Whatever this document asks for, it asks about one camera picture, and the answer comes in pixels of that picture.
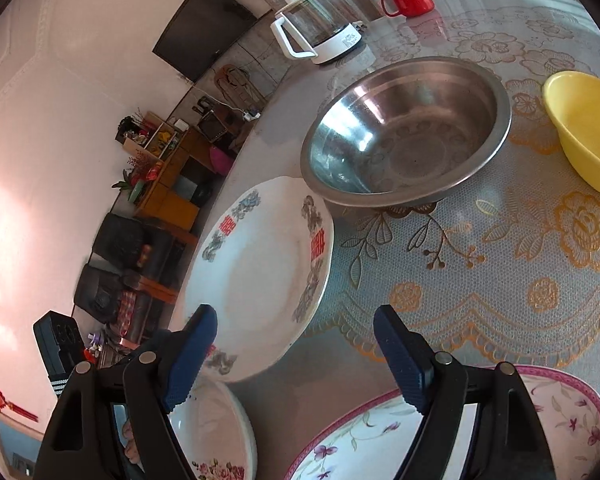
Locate small white rose plate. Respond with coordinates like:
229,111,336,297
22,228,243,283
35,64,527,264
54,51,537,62
169,376,258,479

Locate large purple floral plate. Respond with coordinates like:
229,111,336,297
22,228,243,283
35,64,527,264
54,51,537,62
286,365,600,479

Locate white plate red characters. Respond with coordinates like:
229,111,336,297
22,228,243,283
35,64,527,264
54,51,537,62
177,177,334,382

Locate stainless steel bowl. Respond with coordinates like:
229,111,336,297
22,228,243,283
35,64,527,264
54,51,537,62
300,56,513,208

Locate yellow plastic bowl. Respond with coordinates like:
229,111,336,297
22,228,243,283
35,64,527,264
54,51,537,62
542,70,600,193

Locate black armchair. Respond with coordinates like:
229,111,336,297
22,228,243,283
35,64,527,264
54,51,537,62
92,211,182,281
73,264,140,324

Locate lace patterned tablecloth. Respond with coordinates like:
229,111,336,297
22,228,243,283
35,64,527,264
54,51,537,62
309,3,600,367

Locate orange wooden cabinet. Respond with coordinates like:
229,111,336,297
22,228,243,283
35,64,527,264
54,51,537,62
133,127,216,231

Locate pink bag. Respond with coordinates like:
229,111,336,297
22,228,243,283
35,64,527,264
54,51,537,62
209,146,234,177

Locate wooden chair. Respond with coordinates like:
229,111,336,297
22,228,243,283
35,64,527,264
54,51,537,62
214,64,266,115

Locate white glass electric kettle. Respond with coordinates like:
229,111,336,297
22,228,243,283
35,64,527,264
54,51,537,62
271,0,362,65

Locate black wall television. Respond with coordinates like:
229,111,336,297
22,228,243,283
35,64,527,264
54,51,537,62
152,0,257,82

